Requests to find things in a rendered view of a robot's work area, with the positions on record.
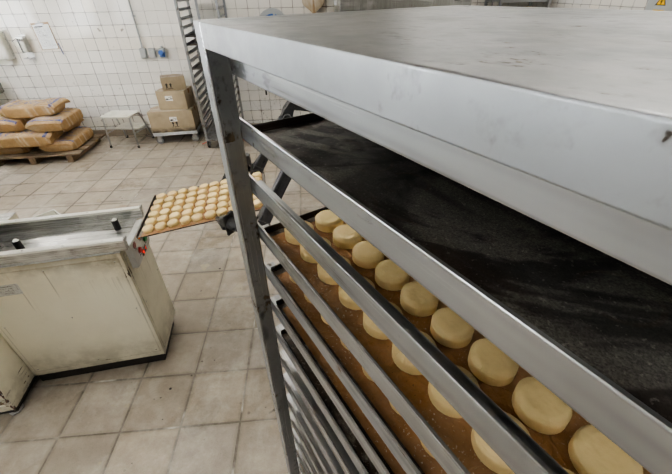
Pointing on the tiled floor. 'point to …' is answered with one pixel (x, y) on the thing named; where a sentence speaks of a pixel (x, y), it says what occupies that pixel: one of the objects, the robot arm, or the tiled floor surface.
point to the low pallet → (53, 152)
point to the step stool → (125, 123)
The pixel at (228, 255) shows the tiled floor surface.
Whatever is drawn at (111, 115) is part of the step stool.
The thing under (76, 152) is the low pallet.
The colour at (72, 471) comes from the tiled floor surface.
